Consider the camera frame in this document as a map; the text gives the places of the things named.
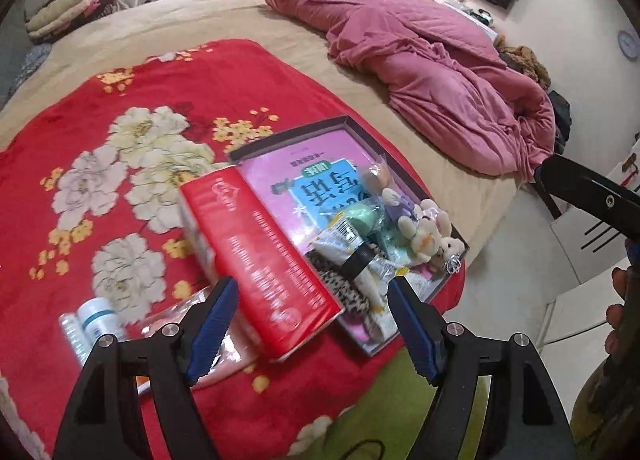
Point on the blue patterned cloth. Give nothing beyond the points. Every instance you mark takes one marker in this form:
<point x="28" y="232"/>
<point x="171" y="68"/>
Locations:
<point x="35" y="57"/>

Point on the plush bunny pink bow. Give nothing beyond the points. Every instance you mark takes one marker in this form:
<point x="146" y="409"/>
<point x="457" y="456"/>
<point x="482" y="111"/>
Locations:
<point x="449" y="255"/>

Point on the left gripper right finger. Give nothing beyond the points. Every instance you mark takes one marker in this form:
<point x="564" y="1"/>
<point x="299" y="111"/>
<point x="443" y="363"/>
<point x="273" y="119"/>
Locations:
<point x="420" y="326"/>

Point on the leopard print scrunchie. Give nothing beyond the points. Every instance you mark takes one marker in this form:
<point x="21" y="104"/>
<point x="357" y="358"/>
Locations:
<point x="353" y="301"/>

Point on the small tissue packet blue print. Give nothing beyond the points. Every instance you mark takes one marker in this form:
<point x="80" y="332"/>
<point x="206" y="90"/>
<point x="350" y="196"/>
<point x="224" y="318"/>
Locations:
<point x="394" y="246"/>

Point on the person right hand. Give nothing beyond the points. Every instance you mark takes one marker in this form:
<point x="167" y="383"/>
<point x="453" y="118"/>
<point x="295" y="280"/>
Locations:
<point x="615" y="312"/>

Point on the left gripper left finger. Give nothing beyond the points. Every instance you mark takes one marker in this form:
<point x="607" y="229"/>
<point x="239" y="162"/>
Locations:
<point x="204" y="327"/>

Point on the pink quilted duvet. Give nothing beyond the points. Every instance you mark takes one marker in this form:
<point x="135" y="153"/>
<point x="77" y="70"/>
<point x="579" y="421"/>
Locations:
<point x="444" y="77"/>

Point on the pink pouch in plastic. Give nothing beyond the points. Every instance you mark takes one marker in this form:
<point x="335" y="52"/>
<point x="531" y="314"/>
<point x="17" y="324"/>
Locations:
<point x="236" y="351"/>

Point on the brown clothes pile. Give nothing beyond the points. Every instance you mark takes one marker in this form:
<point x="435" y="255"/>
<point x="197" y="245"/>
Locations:
<point x="522" y="59"/>

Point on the folded clothes stack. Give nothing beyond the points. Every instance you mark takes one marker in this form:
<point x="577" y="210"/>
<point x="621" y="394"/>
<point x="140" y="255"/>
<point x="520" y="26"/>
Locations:
<point x="57" y="18"/>

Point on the white pill bottle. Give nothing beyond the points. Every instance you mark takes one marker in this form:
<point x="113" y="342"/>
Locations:
<point x="97" y="318"/>

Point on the green beauty sponge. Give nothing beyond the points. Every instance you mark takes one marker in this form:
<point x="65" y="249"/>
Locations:
<point x="367" y="217"/>

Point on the plush bear purple bow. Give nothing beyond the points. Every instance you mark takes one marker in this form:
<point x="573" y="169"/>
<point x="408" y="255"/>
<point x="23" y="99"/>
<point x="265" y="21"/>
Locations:
<point x="416" y="222"/>

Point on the wall clock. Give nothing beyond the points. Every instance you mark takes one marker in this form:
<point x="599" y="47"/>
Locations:
<point x="629" y="45"/>

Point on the yellow white snack pouch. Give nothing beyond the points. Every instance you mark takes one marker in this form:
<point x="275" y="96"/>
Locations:
<point x="341" y="245"/>

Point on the beige bed sheet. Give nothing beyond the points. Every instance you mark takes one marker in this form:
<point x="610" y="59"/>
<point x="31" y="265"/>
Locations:
<point x="476" y="203"/>

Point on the small tissue packet green print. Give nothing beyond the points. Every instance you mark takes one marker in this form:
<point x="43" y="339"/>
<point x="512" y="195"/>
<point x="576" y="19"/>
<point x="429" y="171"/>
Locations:
<point x="75" y="337"/>

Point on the red floral blanket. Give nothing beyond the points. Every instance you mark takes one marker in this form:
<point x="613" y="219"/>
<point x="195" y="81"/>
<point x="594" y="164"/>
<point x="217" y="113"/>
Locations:
<point x="89" y="207"/>

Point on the red tissue pack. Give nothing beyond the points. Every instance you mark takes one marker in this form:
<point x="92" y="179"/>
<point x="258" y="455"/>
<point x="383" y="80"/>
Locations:
<point x="283" y="303"/>

